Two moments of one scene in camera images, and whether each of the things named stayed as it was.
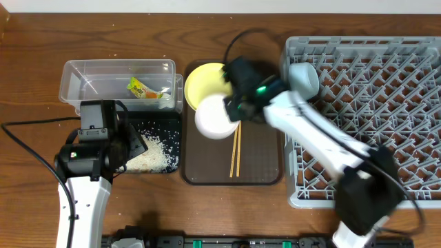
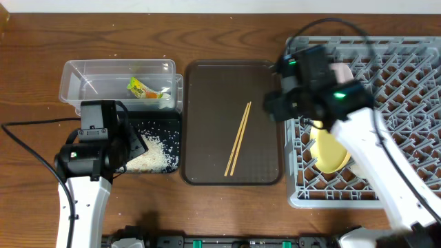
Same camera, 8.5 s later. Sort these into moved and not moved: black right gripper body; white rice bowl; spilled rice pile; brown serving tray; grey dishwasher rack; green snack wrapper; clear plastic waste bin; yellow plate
Moved: yellow plate; black right gripper body; white rice bowl
Not moved: clear plastic waste bin; green snack wrapper; grey dishwasher rack; brown serving tray; spilled rice pile
